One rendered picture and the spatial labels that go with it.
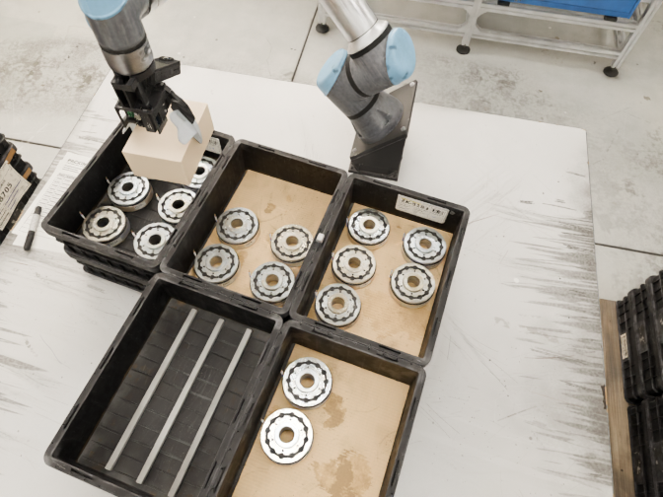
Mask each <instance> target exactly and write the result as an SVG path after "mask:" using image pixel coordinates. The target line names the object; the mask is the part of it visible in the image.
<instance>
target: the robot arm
mask: <svg viewBox="0 0 663 497"><path fill-rule="evenodd" d="M167 1H168V0H78V4H79V7H80V9H81V11H82V12H83V13H84V15H85V19H86V22H87V24H88V26H89V27H90V28H91V30H92V31H93V33H94V36H95V38H96V40H97V42H98V44H99V47H100V50H101V52H102V54H103V56H104V58H105V60H106V62H107V64H108V66H109V68H110V69H111V70H112V72H113V74H114V76H113V78H112V79H111V81H110V83H111V85H112V87H113V89H114V92H115V94H116V96H117V98H118V101H117V102H116V104H115V106H114V109H115V111H116V113H117V115H118V117H119V119H120V121H121V123H122V125H123V127H124V128H123V130H122V134H124V132H125V131H126V130H127V128H128V127H129V126H130V128H131V130H132V131H133V129H134V128H135V126H136V125H137V124H138V126H140V127H145V128H146V131H148V132H154V133H156V132H157V130H158V132H159V134H161V133H162V131H163V129H164V127H165V125H166V123H167V121H168V119H167V117H166V115H167V113H168V108H169V107H170V106H171V109H172V110H173V111H172V112H170V120H171V122H172V123H173V124H174V125H175V127H176V128H177V130H178V139H179V141H180V142H181V143H182V144H184V145H185V144H186V143H187V142H188V141H189V140H190V139H191V138H192V137H193V138H194V139H195V140H196V141H197V142H198V143H199V144H202V136H201V132H200V130H199V127H198V124H197V122H196V120H195V116H194V115H193V113H192V111H191V109H190V108H189V106H188V104H187V103H186V102H185V101H184V100H183V99H182V98H181V97H179V96H178V95H177V94H176V93H175V92H174V91H173V90H172V88H170V87H169V86H168V85H166V82H163V81H165V80H167V79H170V78H172V77H175V76H177V75H180V74H181V62H180V61H179V60H176V59H174V58H173V57H168V56H160V57H158V58H155V59H154V54H153V51H152V48H151V45H150V43H149V40H148V37H147V34H146V32H145V29H144V26H143V23H142V19H144V18H145V17H146V16H147V15H149V14H150V13H152V12H153V11H154V10H156V9H157V8H159V7H160V6H161V5H163V4H164V3H166V2H167ZM319 1H320V2H321V3H322V5H323V6H324V8H325V9H326V11H327V12H328V14H329V15H330V16H331V18H332V20H333V21H334V23H335V24H336V25H337V27H338V28H339V30H340V31H341V33H342V34H343V36H344V37H345V38H346V40H347V41H348V49H347V50H345V49H343V48H341V49H339V50H337V51H336V52H335V53H334V54H333V55H332V56H331V57H330V58H329V59H328V60H327V61H326V63H325V64H324V66H323V67H322V69H321V71H320V73H319V75H318V78H317V86H318V88H319V89H320V90H321V91H322V93H323V94H324V96H325V97H327V98H328V99H329V100H330V101H331V102H332V103H333V104H334V105H335V106H336V107H337V108H338V109H339V110H340V111H341V112H342V113H343V114H344V115H345V116H346V117H347V118H348V119H349V120H350V122H351V124H352V126H353V128H354V130H355V132H356V134H357V136H358V138H359V139H360V140H361V141H362V142H364V143H366V144H373V143H376V142H378V141H380V140H382V139H383V138H385V137H386V136H387V135H388V134H390V133H391V132H392V131H393V130H394V128H395V127H396V126H397V125H398V123H399V121H400V120H401V118H402V115H403V112H404V106H403V104H402V103H401V102H400V101H399V100H398V99H397V98H396V97H394V96H392V95H390V94H388V93H387V92H385V91H384V90H386V89H389V88H391V87H393V86H396V85H398V84H400V83H401V82H402V81H404V80H406V79H408V78H409V77H410V76H411V75H412V73H413V71H414V68H415V50H414V46H413V43H412V40H411V38H410V36H409V34H408V33H407V32H406V31H405V30H403V29H402V28H394V29H392V27H391V25H390V24H389V22H388V21H387V20H382V19H378V18H377V16H376V15H375V13H374V12H373V10H372V9H371V7H370V6H369V4H368V2H367V1H366V0H319ZM120 110H124V112H125V114H126V118H125V120H123V119H122V117H121V115H120V113H119V111H120Z"/></svg>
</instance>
